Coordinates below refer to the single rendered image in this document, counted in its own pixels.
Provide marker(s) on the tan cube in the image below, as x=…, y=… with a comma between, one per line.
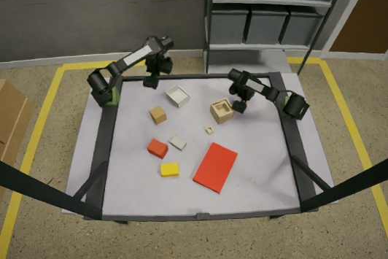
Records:
x=158, y=114

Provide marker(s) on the yellow rectangular block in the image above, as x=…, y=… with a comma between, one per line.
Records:
x=170, y=170

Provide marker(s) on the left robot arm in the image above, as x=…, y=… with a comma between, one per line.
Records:
x=151, y=48

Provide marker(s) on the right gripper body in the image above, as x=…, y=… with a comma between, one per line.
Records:
x=240, y=106

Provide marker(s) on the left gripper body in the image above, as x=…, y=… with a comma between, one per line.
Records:
x=152, y=81

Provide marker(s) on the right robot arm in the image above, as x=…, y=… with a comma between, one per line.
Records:
x=246, y=81

